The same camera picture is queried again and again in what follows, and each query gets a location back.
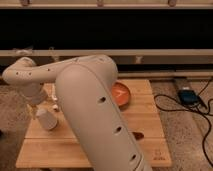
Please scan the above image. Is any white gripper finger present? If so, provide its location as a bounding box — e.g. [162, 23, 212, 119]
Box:
[29, 105, 36, 119]

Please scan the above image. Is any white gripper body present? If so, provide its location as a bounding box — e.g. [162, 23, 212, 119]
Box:
[21, 83, 48, 106]

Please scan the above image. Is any black ceramic cup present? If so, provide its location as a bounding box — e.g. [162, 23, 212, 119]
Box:
[36, 108, 58, 131]

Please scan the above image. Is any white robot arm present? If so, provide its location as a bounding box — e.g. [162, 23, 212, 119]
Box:
[3, 55, 153, 171]

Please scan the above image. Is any orange ceramic bowl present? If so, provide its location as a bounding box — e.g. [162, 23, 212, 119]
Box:
[111, 82, 131, 107]

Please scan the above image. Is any white tube with cap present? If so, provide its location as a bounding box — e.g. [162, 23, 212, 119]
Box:
[51, 84, 60, 112]

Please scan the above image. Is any blue power adapter box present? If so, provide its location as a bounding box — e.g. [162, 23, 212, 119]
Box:
[178, 90, 199, 105]

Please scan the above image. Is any long wooden rail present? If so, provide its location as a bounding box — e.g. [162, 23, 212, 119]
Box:
[0, 49, 213, 66]

